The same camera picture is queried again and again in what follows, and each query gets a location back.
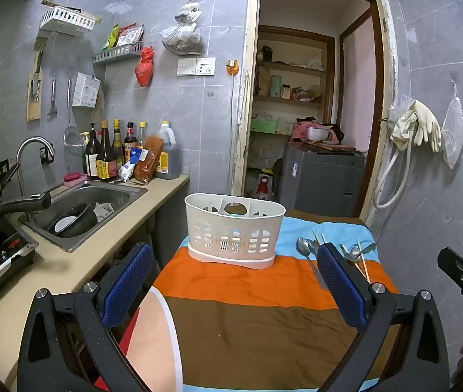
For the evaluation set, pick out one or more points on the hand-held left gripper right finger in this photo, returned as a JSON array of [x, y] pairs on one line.
[[339, 286]]

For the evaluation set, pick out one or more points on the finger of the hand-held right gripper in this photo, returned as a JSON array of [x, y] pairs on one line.
[[452, 265]]

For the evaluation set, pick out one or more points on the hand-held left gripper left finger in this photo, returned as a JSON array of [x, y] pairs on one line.
[[131, 281]]

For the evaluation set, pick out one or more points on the wooden chopstick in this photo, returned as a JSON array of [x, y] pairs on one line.
[[363, 259], [316, 239]]

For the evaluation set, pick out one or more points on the white plastic utensil caddy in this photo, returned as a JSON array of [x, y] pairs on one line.
[[231, 237]]

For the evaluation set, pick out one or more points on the beige kitchen counter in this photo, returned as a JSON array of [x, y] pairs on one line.
[[72, 265]]

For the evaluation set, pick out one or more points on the white crumpled cloth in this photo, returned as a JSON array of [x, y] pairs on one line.
[[104, 210]]

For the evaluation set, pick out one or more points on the black pot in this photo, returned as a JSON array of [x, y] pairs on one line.
[[84, 220]]

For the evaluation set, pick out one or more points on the stainless steel sink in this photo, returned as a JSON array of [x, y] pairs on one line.
[[105, 200]]

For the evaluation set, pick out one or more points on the white bowl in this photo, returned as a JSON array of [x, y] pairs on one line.
[[66, 223]]

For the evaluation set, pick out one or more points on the striped colourful blanket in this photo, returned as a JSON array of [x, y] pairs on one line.
[[235, 294]]

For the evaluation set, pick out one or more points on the grey washing machine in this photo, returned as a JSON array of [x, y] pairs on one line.
[[321, 179]]

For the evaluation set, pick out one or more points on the blue white packet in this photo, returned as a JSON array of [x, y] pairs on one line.
[[130, 166]]

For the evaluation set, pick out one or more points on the pink soap dish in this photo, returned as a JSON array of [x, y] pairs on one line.
[[74, 179]]

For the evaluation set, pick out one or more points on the dark sauce bottle red label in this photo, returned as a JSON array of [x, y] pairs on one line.
[[107, 163]]

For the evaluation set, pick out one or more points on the orange seasoning packet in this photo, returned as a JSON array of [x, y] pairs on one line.
[[150, 159]]

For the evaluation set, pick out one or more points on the red white bag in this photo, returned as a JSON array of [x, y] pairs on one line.
[[263, 188]]

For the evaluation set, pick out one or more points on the white mesh bag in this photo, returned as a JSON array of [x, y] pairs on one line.
[[452, 134]]

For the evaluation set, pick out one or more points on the large oil jug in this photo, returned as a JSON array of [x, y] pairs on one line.
[[169, 159]]

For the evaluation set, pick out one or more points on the yellow cap sauce bottle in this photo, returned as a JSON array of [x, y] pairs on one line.
[[117, 143]]

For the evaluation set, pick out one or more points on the wooden cutting board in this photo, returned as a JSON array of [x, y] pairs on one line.
[[333, 145]]

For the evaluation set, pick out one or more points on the dark bottle red cap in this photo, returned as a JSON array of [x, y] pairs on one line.
[[130, 141]]

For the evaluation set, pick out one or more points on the cream rubber gloves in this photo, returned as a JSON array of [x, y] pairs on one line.
[[421, 122]]

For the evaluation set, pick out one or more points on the clear bottle yellow cap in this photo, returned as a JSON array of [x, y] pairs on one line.
[[141, 135]]

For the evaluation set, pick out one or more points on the metal mesh strainer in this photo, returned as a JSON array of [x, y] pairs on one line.
[[74, 143]]

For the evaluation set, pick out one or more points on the white enamel pot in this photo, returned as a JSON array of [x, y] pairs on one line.
[[317, 133]]

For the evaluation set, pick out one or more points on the pink cloth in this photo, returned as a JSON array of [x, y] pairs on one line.
[[299, 130]]

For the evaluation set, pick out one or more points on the chrome faucet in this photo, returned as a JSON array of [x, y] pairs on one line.
[[31, 142]]

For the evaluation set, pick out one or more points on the green box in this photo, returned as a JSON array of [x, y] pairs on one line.
[[264, 126]]

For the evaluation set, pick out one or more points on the white hanging utensil holder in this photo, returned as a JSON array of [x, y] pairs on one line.
[[86, 90]]

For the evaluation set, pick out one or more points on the wooden knife rack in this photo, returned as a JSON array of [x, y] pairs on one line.
[[33, 106]]

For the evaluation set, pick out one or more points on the small glass jar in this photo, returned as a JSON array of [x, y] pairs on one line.
[[285, 92]]

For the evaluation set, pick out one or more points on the metal peeler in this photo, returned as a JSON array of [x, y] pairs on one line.
[[53, 94]]

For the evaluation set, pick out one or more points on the green canister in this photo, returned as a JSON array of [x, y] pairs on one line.
[[275, 86]]

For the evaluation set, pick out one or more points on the red plastic bag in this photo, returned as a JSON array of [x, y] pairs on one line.
[[145, 69]]

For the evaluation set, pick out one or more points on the wooden shelf unit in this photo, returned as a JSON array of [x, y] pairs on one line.
[[292, 67]]

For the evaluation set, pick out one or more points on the green yellow packet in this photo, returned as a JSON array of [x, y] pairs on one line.
[[111, 39]]

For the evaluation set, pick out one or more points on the red white packet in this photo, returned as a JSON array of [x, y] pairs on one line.
[[130, 34]]

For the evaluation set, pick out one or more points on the clear plastic bag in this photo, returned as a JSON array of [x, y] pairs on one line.
[[182, 39]]

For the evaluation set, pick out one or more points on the black wall socket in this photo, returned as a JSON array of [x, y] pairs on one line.
[[45, 156]]

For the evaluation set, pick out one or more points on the wooden door frame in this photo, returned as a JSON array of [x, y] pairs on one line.
[[241, 130]]

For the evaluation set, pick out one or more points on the small grey wall outlet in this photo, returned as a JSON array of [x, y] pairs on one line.
[[212, 94]]

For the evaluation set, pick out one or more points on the white wall switch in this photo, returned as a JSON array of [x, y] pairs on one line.
[[186, 67]]

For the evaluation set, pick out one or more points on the white wall socket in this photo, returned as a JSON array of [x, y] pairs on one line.
[[205, 66]]

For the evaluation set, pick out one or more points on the grey wall shelf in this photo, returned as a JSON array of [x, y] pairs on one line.
[[117, 54]]

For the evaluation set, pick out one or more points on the orange wall hook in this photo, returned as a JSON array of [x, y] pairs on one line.
[[232, 67]]

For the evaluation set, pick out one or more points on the white wall basket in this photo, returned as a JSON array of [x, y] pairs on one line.
[[66, 20]]

